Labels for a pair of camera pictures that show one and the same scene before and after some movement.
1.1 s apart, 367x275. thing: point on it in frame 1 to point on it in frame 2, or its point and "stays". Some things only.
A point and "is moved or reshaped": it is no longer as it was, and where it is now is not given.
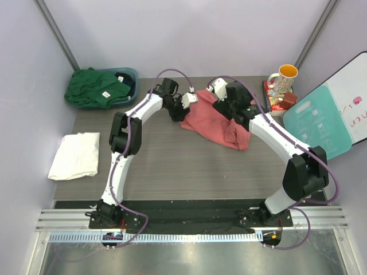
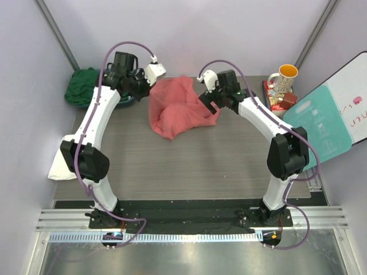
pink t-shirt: x=205 y=119 is moved or reshaped
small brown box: x=289 y=99 stays
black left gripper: x=179 y=116 to x=145 y=93
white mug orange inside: x=282 y=82 stays
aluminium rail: x=72 y=226 stays
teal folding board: x=317 y=121 stays
